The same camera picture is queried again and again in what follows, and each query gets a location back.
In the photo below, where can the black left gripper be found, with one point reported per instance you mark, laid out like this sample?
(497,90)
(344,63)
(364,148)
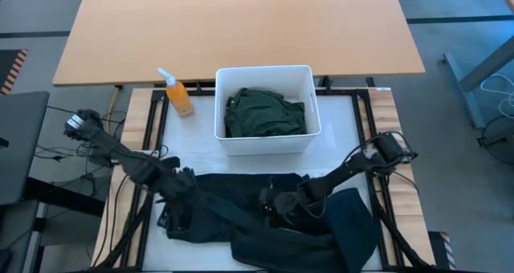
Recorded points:
(180,184)

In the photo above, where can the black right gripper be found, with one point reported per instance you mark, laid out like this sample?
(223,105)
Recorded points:
(305,194)

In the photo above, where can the white plastic laundry basket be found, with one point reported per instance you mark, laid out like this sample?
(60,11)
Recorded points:
(265,144)

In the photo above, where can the orange spray bottle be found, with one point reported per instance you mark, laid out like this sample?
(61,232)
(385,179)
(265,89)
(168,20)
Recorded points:
(179,98)

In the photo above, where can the black hazard-striped box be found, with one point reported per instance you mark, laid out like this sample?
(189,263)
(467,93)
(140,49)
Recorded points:
(437,253)

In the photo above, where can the dark blue denim jeans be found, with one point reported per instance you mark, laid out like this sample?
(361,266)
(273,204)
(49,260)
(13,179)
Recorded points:
(353,225)

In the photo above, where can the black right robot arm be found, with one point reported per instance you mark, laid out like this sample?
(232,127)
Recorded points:
(349,168)

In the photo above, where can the black hazard-striped floor mat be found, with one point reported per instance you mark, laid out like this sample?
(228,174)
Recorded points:
(6,68)

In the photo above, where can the dark green garment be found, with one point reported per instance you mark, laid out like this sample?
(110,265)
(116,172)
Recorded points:
(257,112)

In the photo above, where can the dark grey chair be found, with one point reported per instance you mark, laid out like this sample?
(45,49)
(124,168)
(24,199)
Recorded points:
(20,144)

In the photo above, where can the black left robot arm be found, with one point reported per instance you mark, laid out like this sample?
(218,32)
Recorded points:
(120,156)

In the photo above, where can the black aluminium table frame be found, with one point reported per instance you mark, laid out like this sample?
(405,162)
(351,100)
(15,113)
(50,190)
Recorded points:
(141,245)

